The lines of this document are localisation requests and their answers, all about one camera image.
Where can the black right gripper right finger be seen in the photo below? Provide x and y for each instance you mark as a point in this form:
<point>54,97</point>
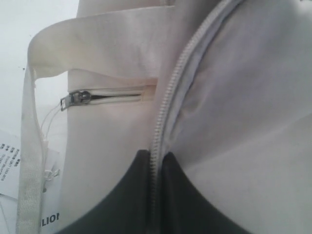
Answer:
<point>236,198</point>

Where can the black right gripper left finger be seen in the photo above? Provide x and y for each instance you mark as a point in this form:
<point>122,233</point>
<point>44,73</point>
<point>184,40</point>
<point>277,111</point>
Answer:
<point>125,209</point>

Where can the cream white duffel bag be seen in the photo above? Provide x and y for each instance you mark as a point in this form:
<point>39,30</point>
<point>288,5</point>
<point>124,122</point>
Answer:
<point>205,80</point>

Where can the white paper hang tag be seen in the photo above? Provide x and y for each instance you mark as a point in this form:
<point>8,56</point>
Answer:
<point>9,184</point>

